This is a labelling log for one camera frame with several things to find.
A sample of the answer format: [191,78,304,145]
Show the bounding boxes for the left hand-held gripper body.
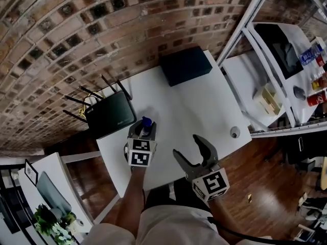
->
[124,137,157,167]

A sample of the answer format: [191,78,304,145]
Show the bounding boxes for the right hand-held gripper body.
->
[185,162,230,203]

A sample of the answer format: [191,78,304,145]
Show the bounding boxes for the person's right forearm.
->
[208,192,232,223]

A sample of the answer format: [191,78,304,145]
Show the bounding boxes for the person's left forearm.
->
[101,165,148,225]

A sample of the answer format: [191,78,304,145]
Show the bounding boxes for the blue-labelled water bottle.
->
[298,43,324,66]

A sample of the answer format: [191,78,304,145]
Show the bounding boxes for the black router with antennas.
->
[62,73,138,139]

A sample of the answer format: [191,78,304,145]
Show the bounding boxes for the white table with grommet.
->
[96,49,253,199]

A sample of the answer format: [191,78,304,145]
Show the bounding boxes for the person's beige clothing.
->
[81,204,232,245]

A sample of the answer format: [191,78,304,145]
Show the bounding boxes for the dark teal box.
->
[158,46,214,87]

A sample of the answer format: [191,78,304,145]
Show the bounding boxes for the small wooden box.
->
[252,83,283,115]

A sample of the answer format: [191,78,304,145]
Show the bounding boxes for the square white table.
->
[17,152,95,245]

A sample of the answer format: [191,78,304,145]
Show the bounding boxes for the grey computer mouse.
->
[293,85,307,102]

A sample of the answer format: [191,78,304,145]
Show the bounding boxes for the green potted plant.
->
[33,204,59,236]

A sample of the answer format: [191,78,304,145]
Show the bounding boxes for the red drink can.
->
[306,90,327,108]

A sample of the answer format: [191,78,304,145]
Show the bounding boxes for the grey cloth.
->
[278,42,298,69]

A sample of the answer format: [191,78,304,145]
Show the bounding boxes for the black desk pad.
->
[253,22,305,80]

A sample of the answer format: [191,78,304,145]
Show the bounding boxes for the black cable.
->
[207,216,273,244]

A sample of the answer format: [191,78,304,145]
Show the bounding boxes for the yellow cable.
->
[79,91,103,118]

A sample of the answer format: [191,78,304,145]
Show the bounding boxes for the black picture frame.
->
[24,159,39,186]

